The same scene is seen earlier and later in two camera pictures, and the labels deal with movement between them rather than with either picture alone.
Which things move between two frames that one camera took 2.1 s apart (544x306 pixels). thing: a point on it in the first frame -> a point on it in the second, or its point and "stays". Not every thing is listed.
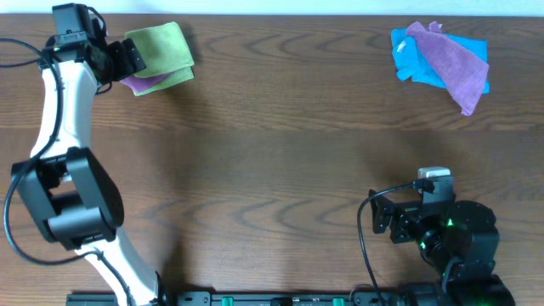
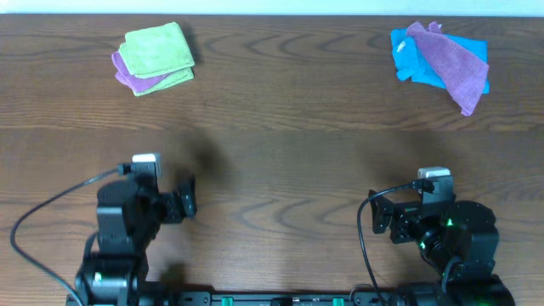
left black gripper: x=128 y=57 -> x=175 y=205
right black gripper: x=383 y=212 stays
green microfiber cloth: x=163 y=49 stays
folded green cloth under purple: x=174 y=78 stays
